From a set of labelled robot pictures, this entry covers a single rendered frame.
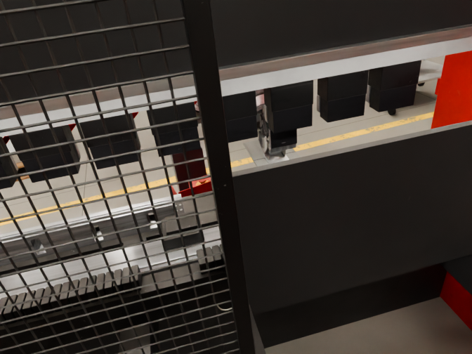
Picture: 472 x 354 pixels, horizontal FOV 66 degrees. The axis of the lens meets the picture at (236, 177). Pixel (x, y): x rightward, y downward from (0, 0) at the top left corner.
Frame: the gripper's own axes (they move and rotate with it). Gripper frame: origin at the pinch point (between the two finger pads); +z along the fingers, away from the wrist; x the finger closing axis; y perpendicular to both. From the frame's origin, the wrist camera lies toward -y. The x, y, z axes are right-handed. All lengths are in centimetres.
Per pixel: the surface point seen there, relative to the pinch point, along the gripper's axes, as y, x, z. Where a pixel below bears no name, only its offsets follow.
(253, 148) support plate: -8.9, -6.1, -6.7
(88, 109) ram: 34, -61, -19
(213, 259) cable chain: 41, -35, 31
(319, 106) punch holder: 19.1, 15.4, -10.9
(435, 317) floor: -46, 74, 94
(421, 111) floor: -219, 235, -54
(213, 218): 2.1, -30.3, 19.1
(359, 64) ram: 33.5, 26.5, -18.1
